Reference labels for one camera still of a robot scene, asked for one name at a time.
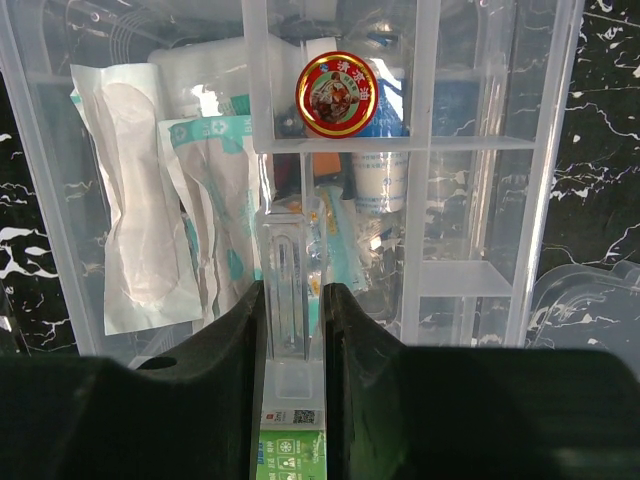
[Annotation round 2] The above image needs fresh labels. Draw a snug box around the blue white ointment tube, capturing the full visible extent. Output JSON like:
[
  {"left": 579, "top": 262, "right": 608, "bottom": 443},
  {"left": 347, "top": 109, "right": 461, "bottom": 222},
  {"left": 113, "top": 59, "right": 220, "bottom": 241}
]
[{"left": 351, "top": 58, "right": 409, "bottom": 216}]

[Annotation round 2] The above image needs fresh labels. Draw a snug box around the brown medicine bottle orange cap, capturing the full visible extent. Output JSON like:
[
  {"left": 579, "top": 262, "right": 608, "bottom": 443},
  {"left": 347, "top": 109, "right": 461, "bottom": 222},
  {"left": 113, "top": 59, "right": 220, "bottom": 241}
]
[{"left": 273, "top": 152, "right": 342, "bottom": 195}]

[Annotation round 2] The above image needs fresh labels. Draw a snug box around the clear divided organizer tray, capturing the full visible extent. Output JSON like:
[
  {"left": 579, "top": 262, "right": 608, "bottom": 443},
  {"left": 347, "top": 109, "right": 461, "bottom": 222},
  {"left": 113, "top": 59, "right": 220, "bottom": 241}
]
[{"left": 1, "top": 1, "right": 583, "bottom": 422}]

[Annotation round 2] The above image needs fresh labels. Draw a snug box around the small green box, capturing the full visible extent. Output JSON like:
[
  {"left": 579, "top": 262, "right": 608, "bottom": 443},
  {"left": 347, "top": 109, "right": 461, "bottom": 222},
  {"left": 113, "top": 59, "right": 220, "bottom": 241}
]
[{"left": 255, "top": 409, "right": 327, "bottom": 480}]

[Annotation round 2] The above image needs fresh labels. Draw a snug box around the white green sachet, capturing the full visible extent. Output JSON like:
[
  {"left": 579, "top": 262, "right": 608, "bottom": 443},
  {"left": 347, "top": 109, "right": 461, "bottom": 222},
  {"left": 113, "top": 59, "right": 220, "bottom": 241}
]
[{"left": 71, "top": 63, "right": 259, "bottom": 335}]

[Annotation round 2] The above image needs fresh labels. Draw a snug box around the clear lid with black handle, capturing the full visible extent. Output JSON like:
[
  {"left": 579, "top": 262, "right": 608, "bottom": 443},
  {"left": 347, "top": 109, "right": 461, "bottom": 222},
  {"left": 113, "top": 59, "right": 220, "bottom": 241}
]
[{"left": 526, "top": 261, "right": 639, "bottom": 357}]

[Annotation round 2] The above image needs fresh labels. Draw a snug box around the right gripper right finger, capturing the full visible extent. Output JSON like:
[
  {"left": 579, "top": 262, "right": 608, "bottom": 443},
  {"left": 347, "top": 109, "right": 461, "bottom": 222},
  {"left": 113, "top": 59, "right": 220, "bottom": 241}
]
[{"left": 322, "top": 284, "right": 639, "bottom": 479}]

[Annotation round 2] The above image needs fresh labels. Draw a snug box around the clear teal bandage packet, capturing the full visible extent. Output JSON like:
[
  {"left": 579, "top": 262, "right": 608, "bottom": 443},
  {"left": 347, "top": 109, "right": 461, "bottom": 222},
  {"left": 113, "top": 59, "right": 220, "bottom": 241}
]
[{"left": 264, "top": 185, "right": 369, "bottom": 313}]

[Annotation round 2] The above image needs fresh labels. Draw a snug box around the white plastic bottle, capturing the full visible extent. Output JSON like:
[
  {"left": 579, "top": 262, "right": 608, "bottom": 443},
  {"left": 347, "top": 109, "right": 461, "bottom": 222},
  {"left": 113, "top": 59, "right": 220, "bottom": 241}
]
[{"left": 148, "top": 35, "right": 337, "bottom": 118}]

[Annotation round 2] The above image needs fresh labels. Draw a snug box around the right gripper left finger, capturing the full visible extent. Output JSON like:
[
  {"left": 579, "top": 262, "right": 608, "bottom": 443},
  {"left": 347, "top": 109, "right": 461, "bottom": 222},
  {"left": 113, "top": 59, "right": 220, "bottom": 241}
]
[{"left": 1, "top": 282, "right": 266, "bottom": 479}]

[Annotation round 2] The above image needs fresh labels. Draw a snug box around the small orange coin item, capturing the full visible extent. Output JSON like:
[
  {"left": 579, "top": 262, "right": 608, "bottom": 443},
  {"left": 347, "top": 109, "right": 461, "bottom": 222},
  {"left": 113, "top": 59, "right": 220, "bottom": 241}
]
[{"left": 296, "top": 51, "right": 379, "bottom": 139}]

